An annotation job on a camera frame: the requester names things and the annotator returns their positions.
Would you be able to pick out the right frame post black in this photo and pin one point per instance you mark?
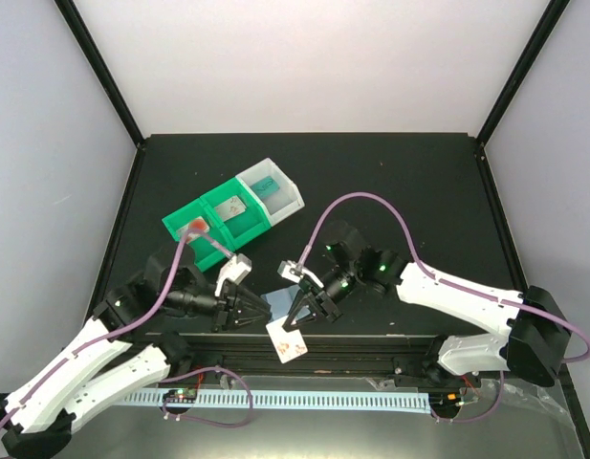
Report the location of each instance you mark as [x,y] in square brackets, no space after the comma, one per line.
[524,64]

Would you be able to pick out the left controller board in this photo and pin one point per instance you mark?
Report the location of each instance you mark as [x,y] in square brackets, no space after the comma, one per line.
[180,395]

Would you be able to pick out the left frame post black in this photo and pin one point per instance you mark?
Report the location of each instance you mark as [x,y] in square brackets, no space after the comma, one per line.
[89,48]

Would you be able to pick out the right controller board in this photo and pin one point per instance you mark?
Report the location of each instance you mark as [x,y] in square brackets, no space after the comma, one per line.
[444,399]

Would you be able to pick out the green bin left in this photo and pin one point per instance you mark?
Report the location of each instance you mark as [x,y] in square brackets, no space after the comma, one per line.
[206,254]

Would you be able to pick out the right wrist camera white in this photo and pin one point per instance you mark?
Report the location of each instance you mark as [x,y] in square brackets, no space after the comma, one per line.
[292,271]

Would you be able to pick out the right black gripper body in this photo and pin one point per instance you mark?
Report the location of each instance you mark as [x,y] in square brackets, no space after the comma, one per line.
[329,304]

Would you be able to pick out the card with red circles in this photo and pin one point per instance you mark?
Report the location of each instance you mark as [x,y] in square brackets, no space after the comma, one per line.
[193,229]

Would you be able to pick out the controller board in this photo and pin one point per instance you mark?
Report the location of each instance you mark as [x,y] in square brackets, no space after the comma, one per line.
[444,399]
[180,395]

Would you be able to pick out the green bin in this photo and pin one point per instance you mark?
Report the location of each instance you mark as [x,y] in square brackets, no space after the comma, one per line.
[206,254]
[247,226]

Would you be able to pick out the green bin middle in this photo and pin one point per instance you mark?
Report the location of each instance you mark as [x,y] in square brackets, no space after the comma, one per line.
[247,226]

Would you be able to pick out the teal card in white bin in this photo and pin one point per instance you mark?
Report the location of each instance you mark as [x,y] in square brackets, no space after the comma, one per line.
[265,187]

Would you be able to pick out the white card red marks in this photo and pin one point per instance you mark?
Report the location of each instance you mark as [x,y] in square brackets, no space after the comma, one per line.
[230,208]

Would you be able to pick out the white slotted cable duct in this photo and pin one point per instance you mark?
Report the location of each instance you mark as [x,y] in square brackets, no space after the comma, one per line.
[289,400]

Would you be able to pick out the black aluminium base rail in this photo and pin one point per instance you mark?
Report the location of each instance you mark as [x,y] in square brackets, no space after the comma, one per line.
[317,356]

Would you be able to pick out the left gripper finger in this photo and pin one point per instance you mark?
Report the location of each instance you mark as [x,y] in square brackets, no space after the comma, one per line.
[254,320]
[250,304]

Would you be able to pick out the white translucent bin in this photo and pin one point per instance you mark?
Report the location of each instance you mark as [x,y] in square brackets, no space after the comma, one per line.
[281,205]

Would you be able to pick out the frame post black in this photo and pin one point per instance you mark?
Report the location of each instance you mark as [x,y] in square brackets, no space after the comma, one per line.
[524,64]
[89,48]

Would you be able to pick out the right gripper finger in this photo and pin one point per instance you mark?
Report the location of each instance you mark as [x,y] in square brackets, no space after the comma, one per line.
[303,295]
[305,314]

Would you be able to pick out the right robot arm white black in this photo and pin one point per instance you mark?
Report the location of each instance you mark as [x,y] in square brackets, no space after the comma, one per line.
[522,333]

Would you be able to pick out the white card red pattern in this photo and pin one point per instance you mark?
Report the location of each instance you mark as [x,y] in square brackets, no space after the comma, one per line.
[287,345]

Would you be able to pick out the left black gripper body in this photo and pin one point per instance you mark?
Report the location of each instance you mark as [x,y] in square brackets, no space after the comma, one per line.
[224,312]

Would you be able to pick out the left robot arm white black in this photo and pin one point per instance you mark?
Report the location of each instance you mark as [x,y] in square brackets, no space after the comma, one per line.
[112,357]

